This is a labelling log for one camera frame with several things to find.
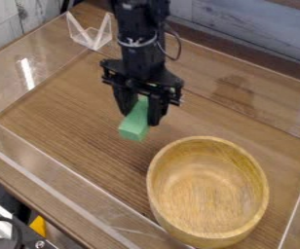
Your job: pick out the clear acrylic enclosure walls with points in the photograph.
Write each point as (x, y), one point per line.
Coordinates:
(73, 171)

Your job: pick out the green rectangular block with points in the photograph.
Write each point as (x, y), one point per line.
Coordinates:
(134, 126)

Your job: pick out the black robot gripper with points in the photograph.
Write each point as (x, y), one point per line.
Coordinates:
(139, 73)

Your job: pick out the clear acrylic corner bracket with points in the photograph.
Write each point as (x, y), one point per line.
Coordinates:
(94, 38)

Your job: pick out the yellow and black device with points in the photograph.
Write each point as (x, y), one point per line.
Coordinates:
(39, 234)

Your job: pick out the brown wooden bowl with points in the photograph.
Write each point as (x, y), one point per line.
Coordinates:
(207, 191)

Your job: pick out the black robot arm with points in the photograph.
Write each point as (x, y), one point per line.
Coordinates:
(142, 24)

